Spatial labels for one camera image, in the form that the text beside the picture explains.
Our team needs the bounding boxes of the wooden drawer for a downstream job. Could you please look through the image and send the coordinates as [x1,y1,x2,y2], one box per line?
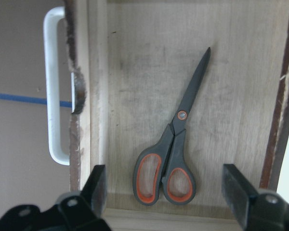
[65,0,289,230]

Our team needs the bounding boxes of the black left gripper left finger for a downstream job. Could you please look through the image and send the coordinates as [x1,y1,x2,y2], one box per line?
[56,165,107,231]

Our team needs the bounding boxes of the grey orange scissors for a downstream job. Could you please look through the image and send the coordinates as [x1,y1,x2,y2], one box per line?
[132,48,211,206]

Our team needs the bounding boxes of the dark wooden drawer cabinet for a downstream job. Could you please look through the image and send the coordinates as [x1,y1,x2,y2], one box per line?
[260,23,289,192]

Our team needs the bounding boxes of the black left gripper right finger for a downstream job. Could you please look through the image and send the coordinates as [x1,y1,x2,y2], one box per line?
[222,164,289,231]

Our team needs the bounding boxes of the white drawer handle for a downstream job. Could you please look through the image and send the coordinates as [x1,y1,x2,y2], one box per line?
[43,6,70,166]

